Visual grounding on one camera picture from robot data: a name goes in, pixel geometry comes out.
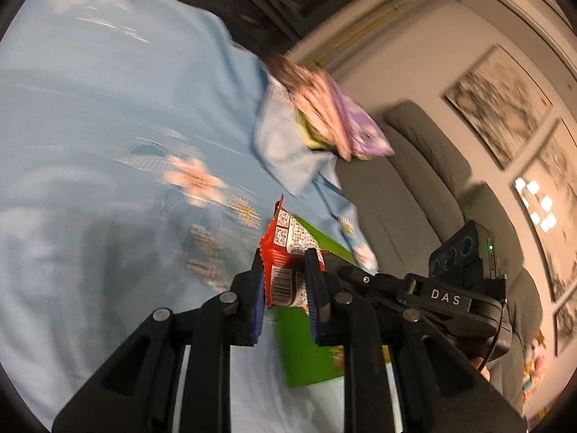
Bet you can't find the grey sofa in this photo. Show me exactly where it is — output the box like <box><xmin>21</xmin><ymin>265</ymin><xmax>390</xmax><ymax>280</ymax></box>
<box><xmin>336</xmin><ymin>100</ymin><xmax>544</xmax><ymax>416</ymax></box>

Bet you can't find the small framed ink painting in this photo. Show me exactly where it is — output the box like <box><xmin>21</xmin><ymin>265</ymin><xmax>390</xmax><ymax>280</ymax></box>
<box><xmin>552</xmin><ymin>289</ymin><xmax>577</xmax><ymax>356</ymax></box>

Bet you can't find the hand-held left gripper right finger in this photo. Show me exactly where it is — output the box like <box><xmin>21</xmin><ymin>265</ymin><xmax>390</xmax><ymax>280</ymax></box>
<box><xmin>304</xmin><ymin>249</ymin><xmax>528</xmax><ymax>433</ymax></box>

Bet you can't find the yellow-green snack packet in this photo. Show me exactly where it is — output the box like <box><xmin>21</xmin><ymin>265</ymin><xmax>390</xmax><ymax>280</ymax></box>
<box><xmin>295</xmin><ymin>113</ymin><xmax>325</xmax><ymax>149</ymax></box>

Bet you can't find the stack of pink packets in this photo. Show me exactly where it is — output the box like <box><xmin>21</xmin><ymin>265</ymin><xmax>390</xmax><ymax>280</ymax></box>
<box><xmin>266</xmin><ymin>54</ymin><xmax>357</xmax><ymax>161</ymax></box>

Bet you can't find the red snack packet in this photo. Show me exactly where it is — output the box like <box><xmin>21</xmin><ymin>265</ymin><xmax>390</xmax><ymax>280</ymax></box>
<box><xmin>260</xmin><ymin>194</ymin><xmax>325</xmax><ymax>310</ymax></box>

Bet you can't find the wide framed ink painting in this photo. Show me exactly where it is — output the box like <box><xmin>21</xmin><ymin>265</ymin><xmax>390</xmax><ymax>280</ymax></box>
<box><xmin>444</xmin><ymin>44</ymin><xmax>554</xmax><ymax>171</ymax></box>

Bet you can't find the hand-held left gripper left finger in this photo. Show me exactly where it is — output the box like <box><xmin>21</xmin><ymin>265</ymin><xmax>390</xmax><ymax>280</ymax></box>
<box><xmin>52</xmin><ymin>248</ymin><xmax>267</xmax><ymax>433</ymax></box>

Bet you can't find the green cardboard box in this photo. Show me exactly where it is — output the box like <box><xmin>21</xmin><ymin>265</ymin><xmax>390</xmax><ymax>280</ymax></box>
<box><xmin>275</xmin><ymin>214</ymin><xmax>393</xmax><ymax>389</ymax></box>

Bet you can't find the colourful toy figure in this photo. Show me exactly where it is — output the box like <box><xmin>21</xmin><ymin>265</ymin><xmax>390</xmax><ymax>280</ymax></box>
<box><xmin>523</xmin><ymin>331</ymin><xmax>546</xmax><ymax>393</ymax></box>

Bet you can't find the purple snack packet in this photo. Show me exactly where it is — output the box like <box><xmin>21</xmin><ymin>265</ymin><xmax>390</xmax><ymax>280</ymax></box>
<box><xmin>331</xmin><ymin>79</ymin><xmax>395</xmax><ymax>159</ymax></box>

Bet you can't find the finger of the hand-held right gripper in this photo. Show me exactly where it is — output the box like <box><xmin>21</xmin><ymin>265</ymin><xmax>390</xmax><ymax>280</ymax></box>
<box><xmin>325</xmin><ymin>257</ymin><xmax>411</xmax><ymax>301</ymax></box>

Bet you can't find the person's right hand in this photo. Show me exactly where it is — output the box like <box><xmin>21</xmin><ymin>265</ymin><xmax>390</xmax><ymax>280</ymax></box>
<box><xmin>469</xmin><ymin>356</ymin><xmax>491</xmax><ymax>382</ymax></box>

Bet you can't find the blue floral tablecloth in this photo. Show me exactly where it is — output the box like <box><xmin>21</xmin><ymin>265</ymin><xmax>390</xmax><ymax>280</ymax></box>
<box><xmin>0</xmin><ymin>0</ymin><xmax>379</xmax><ymax>433</ymax></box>

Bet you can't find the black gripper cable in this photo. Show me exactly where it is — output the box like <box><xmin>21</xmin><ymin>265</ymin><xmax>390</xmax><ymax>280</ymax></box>
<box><xmin>478</xmin><ymin>302</ymin><xmax>511</xmax><ymax>371</ymax></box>

